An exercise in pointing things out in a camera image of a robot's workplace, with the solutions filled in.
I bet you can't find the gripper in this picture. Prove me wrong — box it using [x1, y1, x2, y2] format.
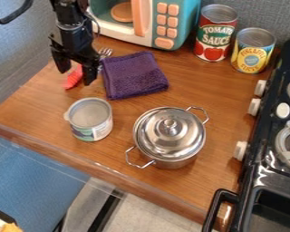
[48, 19, 102, 87]

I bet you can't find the silver pot lid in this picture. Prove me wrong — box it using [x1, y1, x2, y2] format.
[132, 106, 208, 160]

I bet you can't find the silver pot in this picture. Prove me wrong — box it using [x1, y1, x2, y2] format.
[122, 105, 212, 170]

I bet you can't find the green and white can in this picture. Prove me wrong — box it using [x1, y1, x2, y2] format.
[63, 96, 115, 143]

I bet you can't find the purple cloth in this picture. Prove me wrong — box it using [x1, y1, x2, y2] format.
[100, 51, 171, 101]

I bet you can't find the toy microwave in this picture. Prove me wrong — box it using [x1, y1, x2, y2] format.
[85, 0, 204, 52]

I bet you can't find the red tomato can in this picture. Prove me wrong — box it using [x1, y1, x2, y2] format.
[192, 4, 240, 63]

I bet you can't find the yellow pineapple can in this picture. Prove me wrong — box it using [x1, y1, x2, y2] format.
[229, 26, 278, 75]

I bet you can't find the toy stove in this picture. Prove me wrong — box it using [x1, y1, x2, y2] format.
[200, 35, 290, 232]

